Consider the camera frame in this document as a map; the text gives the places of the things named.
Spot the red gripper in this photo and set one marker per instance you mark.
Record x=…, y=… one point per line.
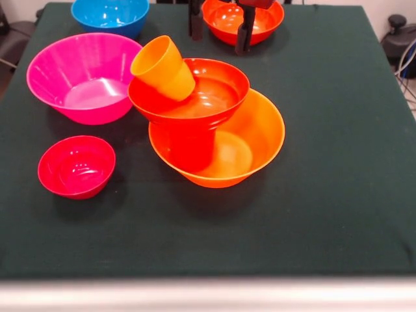
x=256, y=3

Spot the red-orange plastic bowl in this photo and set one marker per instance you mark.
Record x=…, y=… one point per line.
x=211, y=97
x=266, y=29

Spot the orange plastic cup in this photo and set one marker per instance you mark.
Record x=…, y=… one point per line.
x=162, y=71

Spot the red-orange plastic cup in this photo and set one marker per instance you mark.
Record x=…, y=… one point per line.
x=191, y=149

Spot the large orange bowl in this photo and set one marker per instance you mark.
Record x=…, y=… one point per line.
x=260, y=130

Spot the large blue bowl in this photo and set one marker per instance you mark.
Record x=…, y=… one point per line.
x=97, y=26

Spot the large pink bowl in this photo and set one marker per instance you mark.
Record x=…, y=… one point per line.
x=84, y=84

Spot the dark green tablecloth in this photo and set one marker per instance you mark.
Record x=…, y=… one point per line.
x=325, y=195

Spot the small crimson bowl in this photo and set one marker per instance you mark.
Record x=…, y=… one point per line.
x=76, y=169

